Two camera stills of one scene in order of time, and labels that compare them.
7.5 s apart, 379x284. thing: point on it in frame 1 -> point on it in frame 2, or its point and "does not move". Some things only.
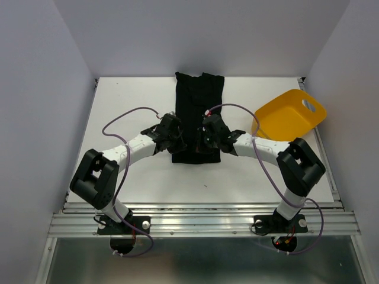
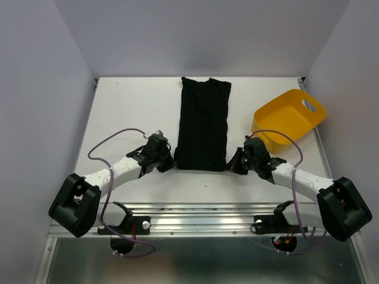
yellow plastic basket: x=288 y=117 does not move
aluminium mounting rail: x=204 y=219 does not move
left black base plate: x=107 y=226 does not move
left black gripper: x=180 y=146 -> x=170 y=163
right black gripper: x=200 y=148 -> x=233 y=164
